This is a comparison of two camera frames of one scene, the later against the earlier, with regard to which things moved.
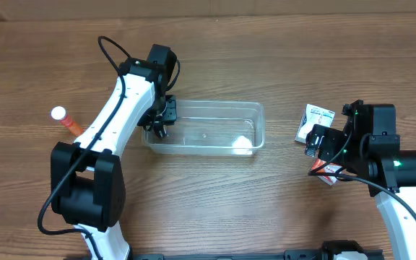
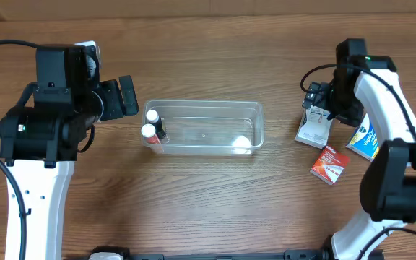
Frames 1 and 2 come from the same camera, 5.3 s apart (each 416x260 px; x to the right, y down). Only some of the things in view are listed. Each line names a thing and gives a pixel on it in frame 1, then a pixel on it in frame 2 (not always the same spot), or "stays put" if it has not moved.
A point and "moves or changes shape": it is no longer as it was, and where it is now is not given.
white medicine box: (313, 115) stays put
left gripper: (162, 119) -> (128, 94)
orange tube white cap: (59, 113) moves or changes shape
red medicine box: (329, 169) stays put
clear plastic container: (211, 128) stays put
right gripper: (318, 139) -> (316, 94)
